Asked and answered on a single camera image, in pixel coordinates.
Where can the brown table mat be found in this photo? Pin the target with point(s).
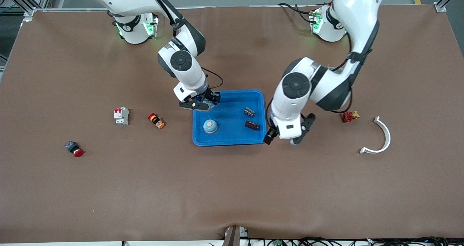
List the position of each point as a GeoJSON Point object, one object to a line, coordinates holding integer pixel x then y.
{"type": "Point", "coordinates": [232, 188]}

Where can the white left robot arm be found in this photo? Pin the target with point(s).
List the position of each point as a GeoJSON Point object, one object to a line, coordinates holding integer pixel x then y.
{"type": "Point", "coordinates": [359, 6]}

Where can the blue call bell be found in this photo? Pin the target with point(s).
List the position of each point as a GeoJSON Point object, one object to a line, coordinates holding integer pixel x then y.
{"type": "Point", "coordinates": [206, 102]}
{"type": "Point", "coordinates": [210, 127]}

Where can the blue plastic tray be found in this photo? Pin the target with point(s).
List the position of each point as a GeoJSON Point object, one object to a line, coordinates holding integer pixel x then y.
{"type": "Point", "coordinates": [232, 133]}

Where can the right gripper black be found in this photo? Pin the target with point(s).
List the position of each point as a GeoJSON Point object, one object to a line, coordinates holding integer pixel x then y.
{"type": "Point", "coordinates": [213, 95]}

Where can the metal table edge bracket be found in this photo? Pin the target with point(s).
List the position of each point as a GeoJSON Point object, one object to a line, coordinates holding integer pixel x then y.
{"type": "Point", "coordinates": [235, 237]}

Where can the white circuit breaker red switch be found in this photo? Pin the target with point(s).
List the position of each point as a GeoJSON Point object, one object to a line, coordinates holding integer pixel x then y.
{"type": "Point", "coordinates": [121, 116]}

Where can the small red orange push button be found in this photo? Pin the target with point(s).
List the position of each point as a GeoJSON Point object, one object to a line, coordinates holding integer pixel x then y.
{"type": "Point", "coordinates": [156, 121]}

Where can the red mushroom push button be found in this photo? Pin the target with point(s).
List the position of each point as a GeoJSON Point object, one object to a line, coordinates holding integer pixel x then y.
{"type": "Point", "coordinates": [78, 152]}

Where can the black electrolytic capacitor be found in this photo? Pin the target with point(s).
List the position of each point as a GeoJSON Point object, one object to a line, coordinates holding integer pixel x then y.
{"type": "Point", "coordinates": [248, 112]}

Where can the white curved plastic bracket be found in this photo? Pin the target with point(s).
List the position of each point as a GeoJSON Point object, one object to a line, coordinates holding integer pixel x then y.
{"type": "Point", "coordinates": [387, 133]}

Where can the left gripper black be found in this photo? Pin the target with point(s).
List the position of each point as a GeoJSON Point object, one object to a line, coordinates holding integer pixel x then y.
{"type": "Point", "coordinates": [270, 136]}

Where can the dark brown electrolytic capacitor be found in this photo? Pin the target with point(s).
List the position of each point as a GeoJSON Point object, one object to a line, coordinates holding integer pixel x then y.
{"type": "Point", "coordinates": [251, 125]}

